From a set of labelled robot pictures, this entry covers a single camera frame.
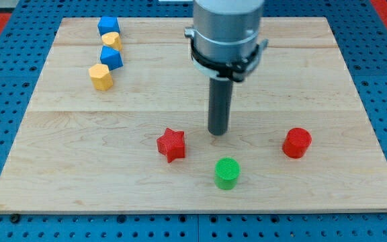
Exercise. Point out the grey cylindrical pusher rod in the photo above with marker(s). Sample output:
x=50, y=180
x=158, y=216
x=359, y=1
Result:
x=220, y=93

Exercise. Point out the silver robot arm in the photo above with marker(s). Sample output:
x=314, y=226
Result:
x=224, y=36

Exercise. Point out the blue cube block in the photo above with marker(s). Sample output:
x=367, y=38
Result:
x=108, y=24

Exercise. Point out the green cylinder block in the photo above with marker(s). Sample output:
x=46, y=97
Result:
x=226, y=173

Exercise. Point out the yellow hexagon block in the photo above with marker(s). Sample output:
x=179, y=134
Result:
x=101, y=77

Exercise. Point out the wooden board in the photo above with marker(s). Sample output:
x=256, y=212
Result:
x=83, y=151

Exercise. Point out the yellow heart block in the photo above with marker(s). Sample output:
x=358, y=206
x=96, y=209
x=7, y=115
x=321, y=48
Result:
x=112, y=40

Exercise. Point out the blue triangular block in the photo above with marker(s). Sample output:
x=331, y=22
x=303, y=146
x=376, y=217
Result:
x=111, y=57

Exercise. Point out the black clamp bracket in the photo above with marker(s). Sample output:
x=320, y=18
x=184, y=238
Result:
x=236, y=71

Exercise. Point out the red cylinder block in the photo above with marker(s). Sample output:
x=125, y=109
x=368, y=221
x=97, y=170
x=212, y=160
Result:
x=296, y=143

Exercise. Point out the red star block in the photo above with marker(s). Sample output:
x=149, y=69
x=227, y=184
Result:
x=172, y=144

